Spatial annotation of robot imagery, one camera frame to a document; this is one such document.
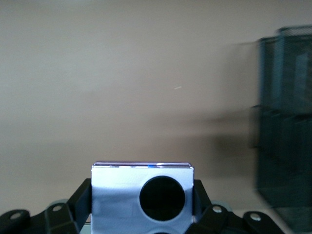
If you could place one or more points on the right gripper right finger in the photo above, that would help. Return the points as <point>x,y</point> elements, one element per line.
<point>219,221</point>

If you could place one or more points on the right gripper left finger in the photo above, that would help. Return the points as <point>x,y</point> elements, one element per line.
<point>61,219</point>

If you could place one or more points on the lilac flip phone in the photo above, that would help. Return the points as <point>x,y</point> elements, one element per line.
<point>117,195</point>

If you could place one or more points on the black mesh two-tier tray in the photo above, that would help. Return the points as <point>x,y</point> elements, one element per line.
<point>287,146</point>

